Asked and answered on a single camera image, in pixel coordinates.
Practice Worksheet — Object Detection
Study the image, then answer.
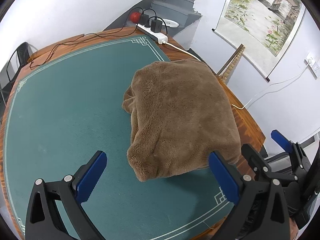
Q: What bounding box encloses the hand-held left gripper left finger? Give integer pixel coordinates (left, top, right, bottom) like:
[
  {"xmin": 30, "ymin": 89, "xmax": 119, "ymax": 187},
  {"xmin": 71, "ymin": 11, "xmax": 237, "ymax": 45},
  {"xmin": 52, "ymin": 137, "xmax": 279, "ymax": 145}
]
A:
[{"xmin": 25, "ymin": 151, "xmax": 107, "ymax": 240}]

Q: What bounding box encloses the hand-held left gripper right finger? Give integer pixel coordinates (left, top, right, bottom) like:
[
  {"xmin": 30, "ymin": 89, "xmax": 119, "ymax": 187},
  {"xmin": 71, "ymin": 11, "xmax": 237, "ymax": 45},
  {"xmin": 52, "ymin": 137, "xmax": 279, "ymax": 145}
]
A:
[{"xmin": 209, "ymin": 151, "xmax": 292, "ymax": 240}]

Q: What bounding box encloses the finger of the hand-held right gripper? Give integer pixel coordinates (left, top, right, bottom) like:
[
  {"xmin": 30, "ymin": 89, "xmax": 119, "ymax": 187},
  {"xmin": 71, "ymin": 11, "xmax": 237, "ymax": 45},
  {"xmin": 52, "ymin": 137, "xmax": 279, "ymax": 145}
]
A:
[
  {"xmin": 241, "ymin": 144, "xmax": 298, "ymax": 187},
  {"xmin": 271, "ymin": 129, "xmax": 312, "ymax": 173}
]

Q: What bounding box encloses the brown fleece garment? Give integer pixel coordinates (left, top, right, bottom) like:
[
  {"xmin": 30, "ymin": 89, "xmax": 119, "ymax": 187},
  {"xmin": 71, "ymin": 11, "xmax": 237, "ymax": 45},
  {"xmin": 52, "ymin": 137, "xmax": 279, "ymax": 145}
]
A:
[{"xmin": 122, "ymin": 59, "xmax": 242, "ymax": 182}]

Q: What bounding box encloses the green table mat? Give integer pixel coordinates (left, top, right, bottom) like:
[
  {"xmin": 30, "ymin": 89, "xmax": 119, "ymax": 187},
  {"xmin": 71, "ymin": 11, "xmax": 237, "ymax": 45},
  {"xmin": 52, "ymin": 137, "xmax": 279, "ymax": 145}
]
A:
[{"xmin": 4, "ymin": 36, "xmax": 237, "ymax": 240}]

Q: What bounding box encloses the wooden abacus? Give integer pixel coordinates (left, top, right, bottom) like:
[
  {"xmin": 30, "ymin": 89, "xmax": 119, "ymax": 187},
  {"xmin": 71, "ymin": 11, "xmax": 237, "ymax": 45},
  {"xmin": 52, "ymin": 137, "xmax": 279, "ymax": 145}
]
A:
[{"xmin": 216, "ymin": 44, "xmax": 245, "ymax": 84}]

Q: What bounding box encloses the hanging scroll painting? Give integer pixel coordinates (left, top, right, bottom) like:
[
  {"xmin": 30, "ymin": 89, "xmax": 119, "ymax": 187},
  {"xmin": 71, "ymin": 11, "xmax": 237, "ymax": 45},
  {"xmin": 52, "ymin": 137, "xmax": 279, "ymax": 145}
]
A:
[{"xmin": 212, "ymin": 0, "xmax": 307, "ymax": 82}]

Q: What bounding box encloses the black metal chair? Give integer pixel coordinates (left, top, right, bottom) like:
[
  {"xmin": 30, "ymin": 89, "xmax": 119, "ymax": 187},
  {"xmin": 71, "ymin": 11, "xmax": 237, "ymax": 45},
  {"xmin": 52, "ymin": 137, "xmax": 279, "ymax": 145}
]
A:
[{"xmin": 0, "ymin": 42, "xmax": 38, "ymax": 103}]

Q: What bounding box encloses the white power strip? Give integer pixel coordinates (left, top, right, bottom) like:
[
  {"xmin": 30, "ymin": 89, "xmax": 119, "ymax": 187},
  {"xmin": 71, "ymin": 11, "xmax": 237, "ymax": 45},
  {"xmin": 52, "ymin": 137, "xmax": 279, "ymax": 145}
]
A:
[{"xmin": 136, "ymin": 24, "xmax": 169, "ymax": 44}]

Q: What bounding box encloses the white plate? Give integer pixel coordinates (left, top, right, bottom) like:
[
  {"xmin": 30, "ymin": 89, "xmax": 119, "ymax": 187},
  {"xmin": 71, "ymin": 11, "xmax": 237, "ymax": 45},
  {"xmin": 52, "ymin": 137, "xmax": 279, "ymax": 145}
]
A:
[{"xmin": 162, "ymin": 19, "xmax": 180, "ymax": 28}]

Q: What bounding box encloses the white wall socket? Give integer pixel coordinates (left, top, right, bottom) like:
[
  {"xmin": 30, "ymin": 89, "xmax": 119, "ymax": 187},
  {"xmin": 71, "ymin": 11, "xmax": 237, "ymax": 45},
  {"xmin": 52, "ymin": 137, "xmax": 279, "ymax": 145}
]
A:
[{"xmin": 304, "ymin": 52, "xmax": 320, "ymax": 77}]

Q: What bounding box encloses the white power cord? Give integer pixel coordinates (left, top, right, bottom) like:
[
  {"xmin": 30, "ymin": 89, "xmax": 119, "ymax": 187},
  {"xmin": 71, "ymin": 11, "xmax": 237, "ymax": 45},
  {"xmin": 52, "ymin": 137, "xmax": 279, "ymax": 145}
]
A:
[{"xmin": 162, "ymin": 41, "xmax": 313, "ymax": 110}]

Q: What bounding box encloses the black cable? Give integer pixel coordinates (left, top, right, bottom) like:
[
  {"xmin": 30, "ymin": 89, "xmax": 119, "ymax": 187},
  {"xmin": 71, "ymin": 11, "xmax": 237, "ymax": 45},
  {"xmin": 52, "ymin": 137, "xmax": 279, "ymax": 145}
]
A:
[
  {"xmin": 28, "ymin": 7, "xmax": 157, "ymax": 68},
  {"xmin": 45, "ymin": 17, "xmax": 168, "ymax": 58}
]

